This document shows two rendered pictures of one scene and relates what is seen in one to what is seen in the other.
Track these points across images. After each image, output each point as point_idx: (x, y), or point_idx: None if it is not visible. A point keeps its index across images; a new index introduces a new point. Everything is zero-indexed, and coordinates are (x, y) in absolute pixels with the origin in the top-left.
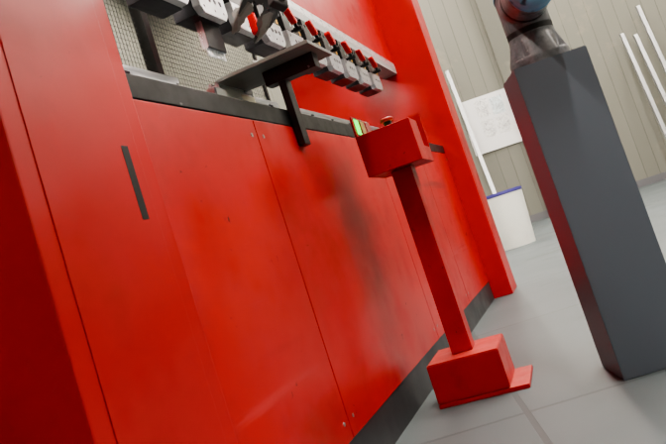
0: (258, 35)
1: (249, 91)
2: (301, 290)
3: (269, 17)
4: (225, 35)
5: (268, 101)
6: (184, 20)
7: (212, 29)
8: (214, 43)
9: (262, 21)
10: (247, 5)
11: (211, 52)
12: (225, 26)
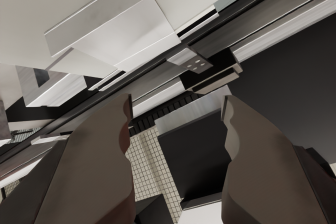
0: (126, 104)
1: (96, 77)
2: None
3: (72, 193)
4: (144, 204)
5: (50, 84)
6: (314, 153)
7: (211, 175)
8: (207, 132)
9: (123, 157)
10: (308, 214)
11: (212, 105)
12: (151, 223)
